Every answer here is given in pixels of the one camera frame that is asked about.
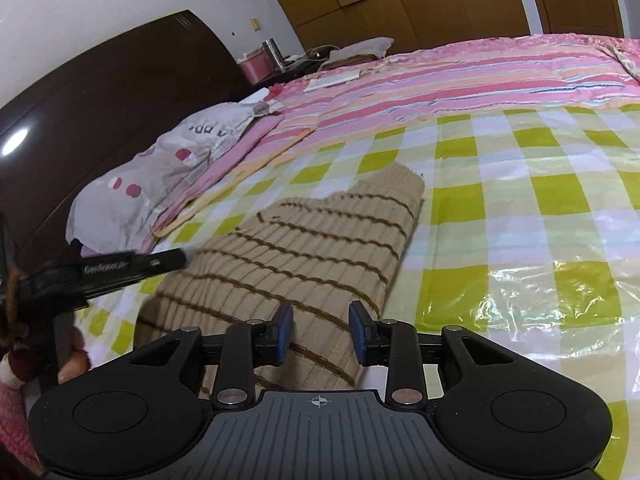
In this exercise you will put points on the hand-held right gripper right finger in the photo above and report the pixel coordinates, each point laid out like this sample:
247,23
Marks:
361,335

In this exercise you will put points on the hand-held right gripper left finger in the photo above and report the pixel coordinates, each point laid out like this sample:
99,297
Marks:
283,334

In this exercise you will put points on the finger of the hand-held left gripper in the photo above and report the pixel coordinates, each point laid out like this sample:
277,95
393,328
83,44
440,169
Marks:
160,261

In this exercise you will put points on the beige brown-striped knit sweater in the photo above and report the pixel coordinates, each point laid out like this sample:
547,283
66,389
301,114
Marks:
310,270

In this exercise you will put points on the person's left forearm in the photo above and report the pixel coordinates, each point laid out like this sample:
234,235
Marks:
20,355

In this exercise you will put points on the person's left hand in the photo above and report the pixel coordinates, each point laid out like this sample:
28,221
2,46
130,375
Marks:
75,360

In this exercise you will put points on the grey pillow with pink dots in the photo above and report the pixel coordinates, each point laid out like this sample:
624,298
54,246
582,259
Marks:
165,170

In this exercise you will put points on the person's pink fuzzy clothing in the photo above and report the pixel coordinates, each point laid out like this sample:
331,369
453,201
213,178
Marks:
15,425

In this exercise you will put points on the dark wooden headboard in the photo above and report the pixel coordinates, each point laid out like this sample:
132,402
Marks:
100,105

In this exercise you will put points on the green checked plastic sheet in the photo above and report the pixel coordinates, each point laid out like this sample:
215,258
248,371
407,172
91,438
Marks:
500,220

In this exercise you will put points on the pink box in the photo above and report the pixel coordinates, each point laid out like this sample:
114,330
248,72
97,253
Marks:
255,66

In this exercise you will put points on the dark nightstand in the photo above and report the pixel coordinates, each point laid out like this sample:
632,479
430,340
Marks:
280,72

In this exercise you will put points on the white flat paper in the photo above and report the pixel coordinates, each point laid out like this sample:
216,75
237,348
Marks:
332,80

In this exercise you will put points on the pink striped bedsheet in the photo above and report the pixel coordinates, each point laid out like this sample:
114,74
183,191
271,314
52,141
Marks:
475,75

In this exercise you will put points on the folded grey cloth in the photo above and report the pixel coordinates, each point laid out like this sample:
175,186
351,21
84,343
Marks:
360,50

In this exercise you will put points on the floral pink cloth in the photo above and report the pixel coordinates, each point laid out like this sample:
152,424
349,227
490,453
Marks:
625,57

